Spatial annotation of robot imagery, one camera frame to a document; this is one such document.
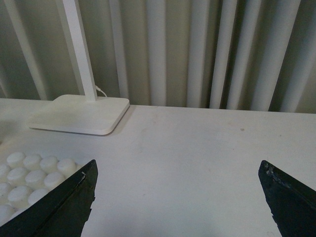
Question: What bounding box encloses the white desk lamp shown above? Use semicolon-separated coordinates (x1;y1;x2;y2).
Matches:
27;0;130;135

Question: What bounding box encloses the grey pleated curtain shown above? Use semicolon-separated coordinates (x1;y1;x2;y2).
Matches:
0;0;316;114

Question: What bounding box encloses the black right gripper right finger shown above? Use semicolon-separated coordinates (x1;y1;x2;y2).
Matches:
258;160;316;237

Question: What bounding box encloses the white studded base plate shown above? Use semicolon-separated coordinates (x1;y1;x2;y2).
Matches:
0;152;82;226

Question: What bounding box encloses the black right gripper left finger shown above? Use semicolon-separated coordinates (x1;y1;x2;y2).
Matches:
0;159;97;237

